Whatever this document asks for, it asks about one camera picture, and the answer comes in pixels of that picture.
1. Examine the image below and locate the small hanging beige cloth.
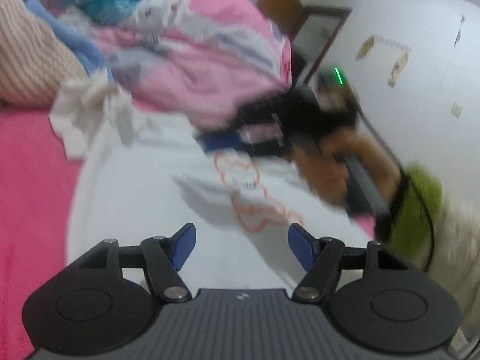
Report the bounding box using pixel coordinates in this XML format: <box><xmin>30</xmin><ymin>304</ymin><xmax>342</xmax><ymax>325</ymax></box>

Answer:
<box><xmin>355</xmin><ymin>35</ymin><xmax>376</xmax><ymax>61</ymax></box>

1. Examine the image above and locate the blue fleece garment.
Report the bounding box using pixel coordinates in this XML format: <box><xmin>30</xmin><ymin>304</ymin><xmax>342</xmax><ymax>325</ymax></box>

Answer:
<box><xmin>24</xmin><ymin>0</ymin><xmax>113</xmax><ymax>83</ymax></box>

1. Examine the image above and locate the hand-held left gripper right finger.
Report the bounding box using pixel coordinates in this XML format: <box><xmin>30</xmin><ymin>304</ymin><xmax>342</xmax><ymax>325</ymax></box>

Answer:
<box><xmin>287</xmin><ymin>223</ymin><xmax>409</xmax><ymax>304</ymax></box>

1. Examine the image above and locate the black cable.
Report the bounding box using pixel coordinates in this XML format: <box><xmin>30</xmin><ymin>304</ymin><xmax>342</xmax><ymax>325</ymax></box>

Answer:
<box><xmin>352</xmin><ymin>90</ymin><xmax>436</xmax><ymax>272</ymax></box>

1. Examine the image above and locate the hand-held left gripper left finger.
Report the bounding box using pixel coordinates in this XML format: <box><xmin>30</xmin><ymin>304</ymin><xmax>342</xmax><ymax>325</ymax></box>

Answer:
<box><xmin>76</xmin><ymin>223</ymin><xmax>197</xmax><ymax>304</ymax></box>

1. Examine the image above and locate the pink floral fleece blanket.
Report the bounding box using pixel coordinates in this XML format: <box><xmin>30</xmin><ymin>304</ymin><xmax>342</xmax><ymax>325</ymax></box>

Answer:
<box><xmin>0</xmin><ymin>109</ymin><xmax>94</xmax><ymax>346</ymax></box>

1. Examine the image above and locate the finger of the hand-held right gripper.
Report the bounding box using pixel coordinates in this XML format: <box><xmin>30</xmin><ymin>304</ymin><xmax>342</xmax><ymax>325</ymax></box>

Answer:
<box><xmin>229</xmin><ymin>95</ymin><xmax>291</xmax><ymax>130</ymax></box>
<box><xmin>196</xmin><ymin>131</ymin><xmax>294</xmax><ymax>159</ymax></box>

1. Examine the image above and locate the pink patterned duvet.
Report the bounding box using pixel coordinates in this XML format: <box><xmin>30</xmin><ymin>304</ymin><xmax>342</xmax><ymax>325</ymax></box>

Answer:
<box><xmin>90</xmin><ymin>0</ymin><xmax>293</xmax><ymax>128</ymax></box>

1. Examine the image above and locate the wall hook rack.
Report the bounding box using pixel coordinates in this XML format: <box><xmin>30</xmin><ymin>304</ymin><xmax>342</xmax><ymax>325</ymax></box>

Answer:
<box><xmin>371</xmin><ymin>35</ymin><xmax>411</xmax><ymax>51</ymax></box>

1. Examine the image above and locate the person's right hand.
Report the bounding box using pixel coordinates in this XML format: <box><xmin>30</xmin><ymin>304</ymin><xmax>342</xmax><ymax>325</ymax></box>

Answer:
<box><xmin>294</xmin><ymin>131</ymin><xmax>405</xmax><ymax>208</ymax></box>

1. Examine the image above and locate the pink checked knit garment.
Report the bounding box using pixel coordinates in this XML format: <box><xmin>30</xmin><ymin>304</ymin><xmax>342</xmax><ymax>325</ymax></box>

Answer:
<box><xmin>0</xmin><ymin>0</ymin><xmax>89</xmax><ymax>107</ymax></box>

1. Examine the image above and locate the wooden door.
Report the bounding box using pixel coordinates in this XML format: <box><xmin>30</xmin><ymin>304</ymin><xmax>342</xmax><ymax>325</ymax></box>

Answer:
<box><xmin>257</xmin><ymin>0</ymin><xmax>304</xmax><ymax>38</ymax></box>

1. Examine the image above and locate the white sweatshirt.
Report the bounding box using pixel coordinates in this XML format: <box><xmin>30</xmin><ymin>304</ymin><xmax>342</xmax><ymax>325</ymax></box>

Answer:
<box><xmin>49</xmin><ymin>79</ymin><xmax>376</xmax><ymax>297</ymax></box>

